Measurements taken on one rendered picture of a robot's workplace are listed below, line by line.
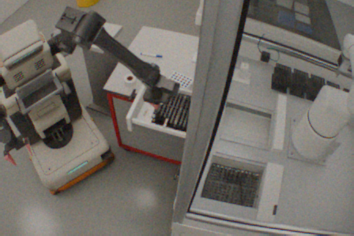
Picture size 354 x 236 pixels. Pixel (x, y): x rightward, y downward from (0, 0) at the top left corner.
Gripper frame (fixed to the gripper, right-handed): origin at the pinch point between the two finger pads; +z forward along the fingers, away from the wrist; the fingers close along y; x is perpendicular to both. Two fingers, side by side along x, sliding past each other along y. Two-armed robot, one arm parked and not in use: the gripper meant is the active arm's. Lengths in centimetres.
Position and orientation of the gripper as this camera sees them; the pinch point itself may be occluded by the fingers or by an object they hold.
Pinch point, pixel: (156, 107)
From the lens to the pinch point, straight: 130.9
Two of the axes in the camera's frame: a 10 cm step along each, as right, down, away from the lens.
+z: -0.1, 6.2, 7.9
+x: 2.8, -7.5, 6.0
